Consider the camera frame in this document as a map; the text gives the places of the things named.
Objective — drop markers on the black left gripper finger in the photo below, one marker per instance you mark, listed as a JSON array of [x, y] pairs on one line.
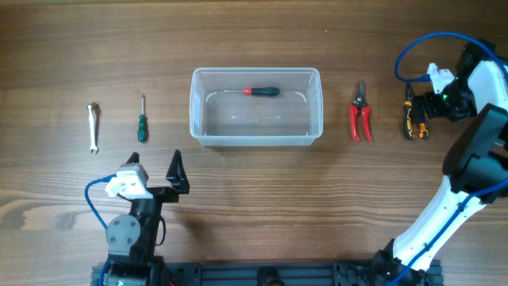
[[134, 158], [176, 174]]

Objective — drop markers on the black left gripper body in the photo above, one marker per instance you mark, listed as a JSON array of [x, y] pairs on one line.
[[148, 210]]

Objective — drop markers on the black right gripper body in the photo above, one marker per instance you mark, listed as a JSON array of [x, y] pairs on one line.
[[455, 101]]

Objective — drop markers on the orange black needle-nose pliers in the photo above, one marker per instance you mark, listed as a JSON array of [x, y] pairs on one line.
[[408, 119]]

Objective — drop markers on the small silver wrench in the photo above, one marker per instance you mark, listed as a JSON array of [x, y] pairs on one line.
[[92, 119]]

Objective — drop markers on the red handled cutting pliers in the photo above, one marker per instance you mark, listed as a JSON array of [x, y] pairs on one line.
[[360, 109]]

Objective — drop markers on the red black screwdriver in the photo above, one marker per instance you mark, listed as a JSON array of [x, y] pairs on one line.
[[259, 91]]

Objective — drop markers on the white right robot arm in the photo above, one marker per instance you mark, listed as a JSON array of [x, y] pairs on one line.
[[474, 176]]

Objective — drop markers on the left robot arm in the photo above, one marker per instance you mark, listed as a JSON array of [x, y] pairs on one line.
[[132, 237]]

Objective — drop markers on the clear plastic container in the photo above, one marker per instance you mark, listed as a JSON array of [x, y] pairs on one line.
[[294, 117]]

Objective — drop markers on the green handled screwdriver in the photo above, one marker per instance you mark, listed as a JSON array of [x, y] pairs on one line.
[[142, 133]]

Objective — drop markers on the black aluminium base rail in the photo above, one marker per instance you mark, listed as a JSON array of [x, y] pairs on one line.
[[340, 273]]

